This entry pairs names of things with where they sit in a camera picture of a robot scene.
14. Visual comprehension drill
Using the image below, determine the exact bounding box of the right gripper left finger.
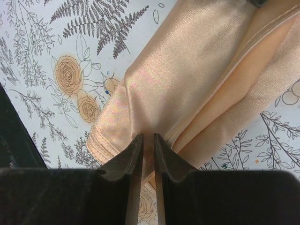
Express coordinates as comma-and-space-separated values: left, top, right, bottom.
0, 134, 143, 225

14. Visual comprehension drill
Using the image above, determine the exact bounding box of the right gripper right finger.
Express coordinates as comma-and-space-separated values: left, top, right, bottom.
154, 134, 300, 225

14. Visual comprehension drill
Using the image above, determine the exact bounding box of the orange satin napkin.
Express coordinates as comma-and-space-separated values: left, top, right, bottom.
87, 0, 300, 182

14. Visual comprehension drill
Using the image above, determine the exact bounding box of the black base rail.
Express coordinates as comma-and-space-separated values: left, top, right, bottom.
0, 87, 46, 168

